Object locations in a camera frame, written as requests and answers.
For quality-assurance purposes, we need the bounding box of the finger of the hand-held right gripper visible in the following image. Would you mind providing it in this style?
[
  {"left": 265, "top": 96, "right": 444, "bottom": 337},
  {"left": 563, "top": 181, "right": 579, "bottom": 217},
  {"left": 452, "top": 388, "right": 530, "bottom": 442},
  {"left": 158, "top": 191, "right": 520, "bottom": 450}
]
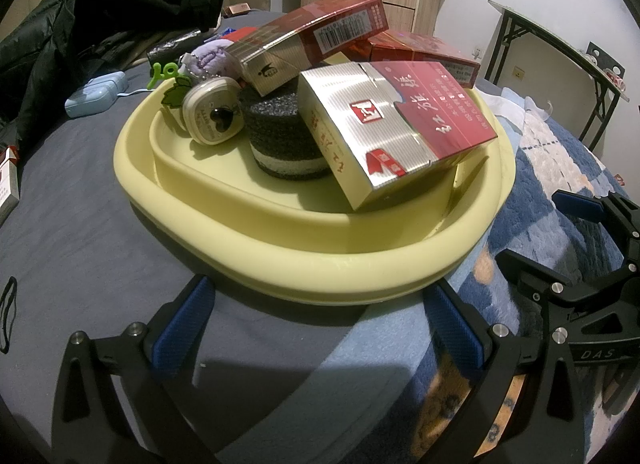
[
  {"left": 497, "top": 249, "right": 640, "bottom": 315},
  {"left": 551, "top": 189, "right": 640, "bottom": 265}
]

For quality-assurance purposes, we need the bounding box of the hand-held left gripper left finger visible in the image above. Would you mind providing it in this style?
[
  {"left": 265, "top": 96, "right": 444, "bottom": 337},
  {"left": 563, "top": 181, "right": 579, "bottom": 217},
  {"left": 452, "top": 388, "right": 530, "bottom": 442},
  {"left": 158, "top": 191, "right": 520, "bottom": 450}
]
[{"left": 50, "top": 274, "right": 222, "bottom": 464}]

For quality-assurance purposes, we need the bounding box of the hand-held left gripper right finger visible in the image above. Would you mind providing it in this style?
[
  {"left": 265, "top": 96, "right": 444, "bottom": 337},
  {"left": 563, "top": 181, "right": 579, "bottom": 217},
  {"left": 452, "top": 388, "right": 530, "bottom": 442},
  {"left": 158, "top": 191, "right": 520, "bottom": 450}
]
[{"left": 422, "top": 276, "right": 602, "bottom": 464}]

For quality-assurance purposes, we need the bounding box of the large yellow plastic basin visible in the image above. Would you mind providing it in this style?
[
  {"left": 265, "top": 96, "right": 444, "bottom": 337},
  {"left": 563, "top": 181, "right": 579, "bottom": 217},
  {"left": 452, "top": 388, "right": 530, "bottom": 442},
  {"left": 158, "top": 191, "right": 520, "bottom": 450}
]
[{"left": 114, "top": 86, "right": 516, "bottom": 305}]

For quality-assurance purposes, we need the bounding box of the small yellow plastic basin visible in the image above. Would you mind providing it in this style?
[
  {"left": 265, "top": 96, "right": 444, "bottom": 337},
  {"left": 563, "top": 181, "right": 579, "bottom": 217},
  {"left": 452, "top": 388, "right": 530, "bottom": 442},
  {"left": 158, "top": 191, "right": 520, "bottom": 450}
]
[{"left": 149, "top": 108, "right": 491, "bottom": 251}]

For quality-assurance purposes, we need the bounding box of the silver red carton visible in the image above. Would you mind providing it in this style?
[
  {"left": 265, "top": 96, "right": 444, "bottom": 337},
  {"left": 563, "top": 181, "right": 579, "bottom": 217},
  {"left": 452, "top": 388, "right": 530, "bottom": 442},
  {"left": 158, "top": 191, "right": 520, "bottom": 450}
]
[{"left": 297, "top": 61, "right": 500, "bottom": 212}]

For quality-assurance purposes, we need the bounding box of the glossy red carton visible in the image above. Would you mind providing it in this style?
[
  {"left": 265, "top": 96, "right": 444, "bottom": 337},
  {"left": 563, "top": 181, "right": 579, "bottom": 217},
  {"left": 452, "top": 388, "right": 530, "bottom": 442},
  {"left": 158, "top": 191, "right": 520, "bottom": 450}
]
[{"left": 350, "top": 28, "right": 482, "bottom": 89}]

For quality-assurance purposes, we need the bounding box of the black foam cylinder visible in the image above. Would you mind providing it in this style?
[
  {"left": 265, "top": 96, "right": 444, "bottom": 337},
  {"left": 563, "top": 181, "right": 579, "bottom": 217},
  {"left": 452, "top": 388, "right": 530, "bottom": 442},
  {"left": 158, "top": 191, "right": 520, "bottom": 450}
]
[{"left": 238, "top": 86, "right": 333, "bottom": 181}]

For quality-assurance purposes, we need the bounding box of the small red box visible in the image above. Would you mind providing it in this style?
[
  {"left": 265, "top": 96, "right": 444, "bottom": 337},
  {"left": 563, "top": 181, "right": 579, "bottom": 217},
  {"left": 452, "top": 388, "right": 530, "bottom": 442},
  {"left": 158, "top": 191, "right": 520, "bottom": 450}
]
[{"left": 222, "top": 26, "right": 261, "bottom": 44}]

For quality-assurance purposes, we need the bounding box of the red carton with barcode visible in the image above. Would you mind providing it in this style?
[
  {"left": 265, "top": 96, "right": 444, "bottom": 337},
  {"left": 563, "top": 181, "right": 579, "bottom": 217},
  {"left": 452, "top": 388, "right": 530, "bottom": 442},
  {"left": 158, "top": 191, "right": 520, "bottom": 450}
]
[{"left": 235, "top": 0, "right": 391, "bottom": 97}]

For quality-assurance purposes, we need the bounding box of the blue white checkered blanket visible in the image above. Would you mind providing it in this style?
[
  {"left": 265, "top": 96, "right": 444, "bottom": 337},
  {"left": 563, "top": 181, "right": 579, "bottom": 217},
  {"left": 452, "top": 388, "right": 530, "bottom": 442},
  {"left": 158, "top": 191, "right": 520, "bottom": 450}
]
[{"left": 300, "top": 108, "right": 640, "bottom": 464}]

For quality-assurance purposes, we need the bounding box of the grey bed sheet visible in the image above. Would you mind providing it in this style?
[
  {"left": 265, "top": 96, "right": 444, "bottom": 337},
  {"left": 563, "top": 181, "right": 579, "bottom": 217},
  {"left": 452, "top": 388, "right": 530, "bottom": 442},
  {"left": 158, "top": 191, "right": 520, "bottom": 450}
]
[{"left": 0, "top": 8, "right": 431, "bottom": 464}]

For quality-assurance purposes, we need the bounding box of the white plastic sheet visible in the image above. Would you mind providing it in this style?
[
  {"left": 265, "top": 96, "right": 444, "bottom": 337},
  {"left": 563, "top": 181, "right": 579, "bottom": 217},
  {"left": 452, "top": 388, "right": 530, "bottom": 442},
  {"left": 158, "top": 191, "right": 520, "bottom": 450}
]
[{"left": 480, "top": 86, "right": 556, "bottom": 119}]

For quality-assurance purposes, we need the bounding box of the red white packet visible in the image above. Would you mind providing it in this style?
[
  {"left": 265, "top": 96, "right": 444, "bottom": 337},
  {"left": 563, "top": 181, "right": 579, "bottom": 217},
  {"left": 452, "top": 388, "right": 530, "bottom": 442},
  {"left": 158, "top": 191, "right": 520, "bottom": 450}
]
[{"left": 602, "top": 66, "right": 628, "bottom": 92}]

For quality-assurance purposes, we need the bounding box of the black perforated stand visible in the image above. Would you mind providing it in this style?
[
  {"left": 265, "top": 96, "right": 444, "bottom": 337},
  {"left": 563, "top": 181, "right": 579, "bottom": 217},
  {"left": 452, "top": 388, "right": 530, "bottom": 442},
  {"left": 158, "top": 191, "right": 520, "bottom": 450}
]
[{"left": 586, "top": 42, "right": 626, "bottom": 84}]

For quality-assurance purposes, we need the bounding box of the black folding table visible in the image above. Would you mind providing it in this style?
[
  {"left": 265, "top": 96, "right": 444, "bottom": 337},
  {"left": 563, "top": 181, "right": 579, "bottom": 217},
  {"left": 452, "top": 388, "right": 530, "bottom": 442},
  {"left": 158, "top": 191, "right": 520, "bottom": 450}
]
[{"left": 487, "top": 0, "right": 632, "bottom": 152}]

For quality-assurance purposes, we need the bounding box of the red white cigarette pack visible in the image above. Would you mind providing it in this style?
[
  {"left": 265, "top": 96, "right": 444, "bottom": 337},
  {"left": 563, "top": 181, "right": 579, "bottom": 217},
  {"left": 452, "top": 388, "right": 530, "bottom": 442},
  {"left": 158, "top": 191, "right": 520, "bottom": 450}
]
[{"left": 0, "top": 145, "right": 22, "bottom": 227}]

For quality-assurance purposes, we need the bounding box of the green leaf tag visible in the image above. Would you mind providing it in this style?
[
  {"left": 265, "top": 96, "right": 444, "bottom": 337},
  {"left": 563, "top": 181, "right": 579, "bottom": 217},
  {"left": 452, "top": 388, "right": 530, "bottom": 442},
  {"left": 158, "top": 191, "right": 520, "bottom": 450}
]
[{"left": 160, "top": 74, "right": 193, "bottom": 109}]

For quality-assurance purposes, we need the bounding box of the light blue case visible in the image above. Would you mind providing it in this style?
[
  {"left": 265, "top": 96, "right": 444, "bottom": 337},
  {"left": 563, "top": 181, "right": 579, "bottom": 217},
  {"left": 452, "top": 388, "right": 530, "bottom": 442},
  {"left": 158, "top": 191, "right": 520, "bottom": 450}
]
[{"left": 64, "top": 71, "right": 128, "bottom": 119}]

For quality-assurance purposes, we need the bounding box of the green plastic clip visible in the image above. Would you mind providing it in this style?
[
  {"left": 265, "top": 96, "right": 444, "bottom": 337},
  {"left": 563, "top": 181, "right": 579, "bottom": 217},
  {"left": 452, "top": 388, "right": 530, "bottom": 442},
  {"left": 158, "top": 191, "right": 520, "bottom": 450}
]
[{"left": 146, "top": 61, "right": 182, "bottom": 92}]

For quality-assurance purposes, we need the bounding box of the black plastic wrapper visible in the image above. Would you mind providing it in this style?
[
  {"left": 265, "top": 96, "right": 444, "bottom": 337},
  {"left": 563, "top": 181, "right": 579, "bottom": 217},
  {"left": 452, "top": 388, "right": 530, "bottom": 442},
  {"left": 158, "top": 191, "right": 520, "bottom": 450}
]
[{"left": 147, "top": 30, "right": 203, "bottom": 64}]

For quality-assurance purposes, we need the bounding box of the black jacket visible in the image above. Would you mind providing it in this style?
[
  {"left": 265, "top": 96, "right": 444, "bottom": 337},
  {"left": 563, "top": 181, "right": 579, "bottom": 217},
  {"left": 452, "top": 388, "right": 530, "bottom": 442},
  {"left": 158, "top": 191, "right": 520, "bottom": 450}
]
[{"left": 0, "top": 0, "right": 226, "bottom": 145}]

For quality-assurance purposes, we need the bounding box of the black hair tie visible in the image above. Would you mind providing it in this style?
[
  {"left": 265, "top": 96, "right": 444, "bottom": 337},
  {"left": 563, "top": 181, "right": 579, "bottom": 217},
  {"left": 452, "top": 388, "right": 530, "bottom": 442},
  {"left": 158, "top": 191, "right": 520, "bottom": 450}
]
[{"left": 0, "top": 276, "right": 20, "bottom": 355}]

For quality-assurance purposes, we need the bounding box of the purple plush keychain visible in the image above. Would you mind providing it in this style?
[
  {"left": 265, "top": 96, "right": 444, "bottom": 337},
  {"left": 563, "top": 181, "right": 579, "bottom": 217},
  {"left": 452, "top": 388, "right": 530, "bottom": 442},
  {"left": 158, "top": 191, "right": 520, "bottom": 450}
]
[{"left": 180, "top": 38, "right": 243, "bottom": 87}]

